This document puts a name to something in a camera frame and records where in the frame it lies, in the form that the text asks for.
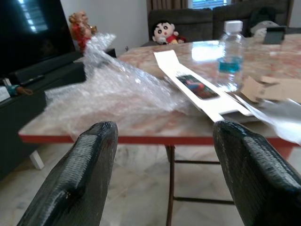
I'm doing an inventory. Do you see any red-shirt boy plush doll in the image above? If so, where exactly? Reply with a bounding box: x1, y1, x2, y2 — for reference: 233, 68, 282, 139
152, 20, 187, 45

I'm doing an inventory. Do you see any brown cardboard piece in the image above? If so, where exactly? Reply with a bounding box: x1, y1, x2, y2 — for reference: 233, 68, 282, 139
240, 75, 301, 105

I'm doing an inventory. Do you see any marble top folding table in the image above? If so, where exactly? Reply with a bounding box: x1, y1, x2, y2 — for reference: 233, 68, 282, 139
18, 32, 301, 226

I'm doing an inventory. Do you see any black tv cabinet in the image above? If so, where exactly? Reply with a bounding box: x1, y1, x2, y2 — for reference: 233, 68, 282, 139
0, 48, 117, 181

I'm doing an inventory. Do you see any dark grey box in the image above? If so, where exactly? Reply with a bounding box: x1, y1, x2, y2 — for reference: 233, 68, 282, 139
263, 26, 287, 45

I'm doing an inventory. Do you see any dark grey sofa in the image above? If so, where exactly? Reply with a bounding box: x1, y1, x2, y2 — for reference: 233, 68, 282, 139
141, 0, 294, 47

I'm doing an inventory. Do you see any black television screen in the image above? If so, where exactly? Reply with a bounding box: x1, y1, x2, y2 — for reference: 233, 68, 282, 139
0, 0, 76, 75

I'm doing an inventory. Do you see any clear plastic water bottle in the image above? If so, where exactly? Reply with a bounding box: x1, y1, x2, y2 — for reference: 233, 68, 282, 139
217, 20, 245, 93

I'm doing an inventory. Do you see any brown curtain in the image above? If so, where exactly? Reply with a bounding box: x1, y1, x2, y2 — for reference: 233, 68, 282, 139
146, 0, 189, 10

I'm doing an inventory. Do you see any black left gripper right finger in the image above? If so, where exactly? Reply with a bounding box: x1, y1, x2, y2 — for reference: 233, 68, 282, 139
213, 120, 301, 226

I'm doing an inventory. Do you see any clear bubble wrap sheet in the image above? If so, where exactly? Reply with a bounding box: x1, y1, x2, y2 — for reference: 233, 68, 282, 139
44, 32, 189, 129

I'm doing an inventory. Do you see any red gold figurine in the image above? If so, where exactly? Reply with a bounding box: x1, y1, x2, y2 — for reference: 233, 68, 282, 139
68, 10, 98, 51

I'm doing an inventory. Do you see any silver plastic bag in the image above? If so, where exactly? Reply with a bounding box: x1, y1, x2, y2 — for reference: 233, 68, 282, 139
232, 93, 301, 145

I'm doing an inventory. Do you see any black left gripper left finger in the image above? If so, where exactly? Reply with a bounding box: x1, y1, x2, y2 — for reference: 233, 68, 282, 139
16, 121, 119, 226

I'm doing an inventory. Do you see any white flattened phone box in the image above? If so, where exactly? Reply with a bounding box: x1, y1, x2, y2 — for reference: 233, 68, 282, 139
153, 49, 253, 123

